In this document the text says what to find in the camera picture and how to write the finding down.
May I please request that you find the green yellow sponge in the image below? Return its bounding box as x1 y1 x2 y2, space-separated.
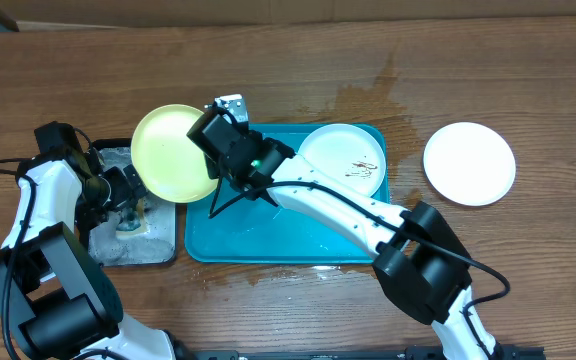
116 199 148 236

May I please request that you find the yellow-green plate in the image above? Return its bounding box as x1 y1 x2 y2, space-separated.
130 104 217 203

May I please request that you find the white plate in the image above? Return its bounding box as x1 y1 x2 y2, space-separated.
298 124 389 202
422 122 517 207

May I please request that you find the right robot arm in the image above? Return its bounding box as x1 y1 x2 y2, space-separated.
187 107 503 359

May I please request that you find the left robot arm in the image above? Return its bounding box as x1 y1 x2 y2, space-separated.
0 122 193 359

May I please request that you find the black plastic tray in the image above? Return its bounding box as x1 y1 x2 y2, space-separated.
86 137 179 268

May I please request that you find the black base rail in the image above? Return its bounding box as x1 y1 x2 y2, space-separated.
167 339 547 360

